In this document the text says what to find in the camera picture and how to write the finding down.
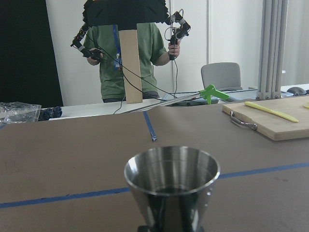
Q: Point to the steel double jigger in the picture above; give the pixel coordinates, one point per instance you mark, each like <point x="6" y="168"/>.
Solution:
<point x="172" y="186"/>

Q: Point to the grey office chair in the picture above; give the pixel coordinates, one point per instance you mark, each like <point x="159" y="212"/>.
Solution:
<point x="225" y="76"/>

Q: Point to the wooden board plank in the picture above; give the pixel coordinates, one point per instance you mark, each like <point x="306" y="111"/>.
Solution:
<point x="131" y="65"/>

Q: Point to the person in green shirt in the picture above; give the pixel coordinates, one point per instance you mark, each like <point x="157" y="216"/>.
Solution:
<point x="152" y="52"/>

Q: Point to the yellow plastic knife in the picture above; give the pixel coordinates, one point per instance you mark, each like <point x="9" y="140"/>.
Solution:
<point x="277" y="113"/>

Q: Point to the clear plastic bag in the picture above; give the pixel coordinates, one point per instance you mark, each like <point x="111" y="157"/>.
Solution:
<point x="18" y="112"/>

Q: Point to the black computer mouse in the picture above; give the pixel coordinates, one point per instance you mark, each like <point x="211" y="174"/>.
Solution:
<point x="297" y="91"/>

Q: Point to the green handled reacher grabber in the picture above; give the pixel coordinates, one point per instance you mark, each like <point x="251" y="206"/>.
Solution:
<point x="207" y="93"/>

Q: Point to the aluminium frame post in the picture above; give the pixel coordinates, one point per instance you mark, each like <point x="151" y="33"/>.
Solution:
<point x="274" y="18"/>

